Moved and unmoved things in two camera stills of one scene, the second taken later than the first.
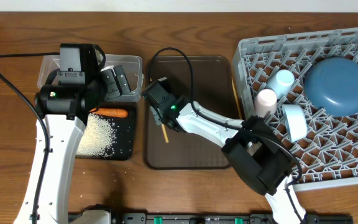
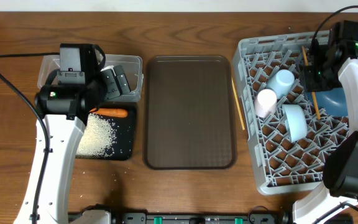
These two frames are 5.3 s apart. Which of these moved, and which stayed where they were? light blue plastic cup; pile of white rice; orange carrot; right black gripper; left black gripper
Moved: right black gripper
Stayed: orange carrot; pile of white rice; left black gripper; light blue plastic cup
